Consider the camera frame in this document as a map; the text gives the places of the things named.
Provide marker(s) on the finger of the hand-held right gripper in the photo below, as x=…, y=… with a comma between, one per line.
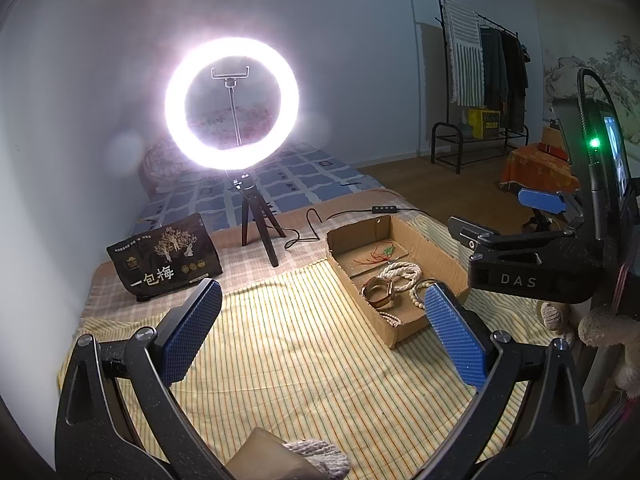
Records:
x=542, y=200
x=470, y=235

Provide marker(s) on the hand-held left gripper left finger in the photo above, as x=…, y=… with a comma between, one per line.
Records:
x=192, y=330

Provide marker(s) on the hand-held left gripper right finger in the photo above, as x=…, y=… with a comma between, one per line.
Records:
x=457, y=340

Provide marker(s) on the cardboard box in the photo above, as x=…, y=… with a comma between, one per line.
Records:
x=350, y=285

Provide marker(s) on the person's right hand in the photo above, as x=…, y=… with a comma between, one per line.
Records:
x=556, y=317

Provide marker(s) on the orange cloth covered table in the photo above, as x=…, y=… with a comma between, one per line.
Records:
x=530, y=170

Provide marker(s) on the small brown box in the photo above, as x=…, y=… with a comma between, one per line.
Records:
x=550, y=137

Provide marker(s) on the black printed bag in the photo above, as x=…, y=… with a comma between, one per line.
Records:
x=165, y=255

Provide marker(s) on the beige checked cloth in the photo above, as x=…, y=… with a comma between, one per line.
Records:
x=230, y=245

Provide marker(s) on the yellow box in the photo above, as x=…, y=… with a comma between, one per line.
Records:
x=485, y=122

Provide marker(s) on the yellow striped cloth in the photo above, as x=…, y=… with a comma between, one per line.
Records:
x=300, y=360

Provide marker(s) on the black clothes rack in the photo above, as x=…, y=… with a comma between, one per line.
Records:
x=445, y=126

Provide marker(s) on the black garment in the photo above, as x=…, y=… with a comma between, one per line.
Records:
x=515, y=80

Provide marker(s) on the black tripod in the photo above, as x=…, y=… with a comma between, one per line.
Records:
x=248, y=210

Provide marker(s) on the dark green garment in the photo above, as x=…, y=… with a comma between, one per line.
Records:
x=492, y=70

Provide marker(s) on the brown cloth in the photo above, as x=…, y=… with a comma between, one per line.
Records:
x=260, y=455

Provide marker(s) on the white striped towel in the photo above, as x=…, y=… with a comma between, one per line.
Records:
x=462, y=60

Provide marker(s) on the patterned pillow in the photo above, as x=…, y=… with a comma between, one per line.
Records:
x=155, y=165

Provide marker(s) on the beige knitted cloth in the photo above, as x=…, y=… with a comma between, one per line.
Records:
x=315, y=460

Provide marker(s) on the phone holder clamp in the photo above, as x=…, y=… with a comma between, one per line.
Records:
x=230, y=74

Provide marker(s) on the landscape wall painting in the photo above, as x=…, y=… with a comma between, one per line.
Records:
x=565, y=60

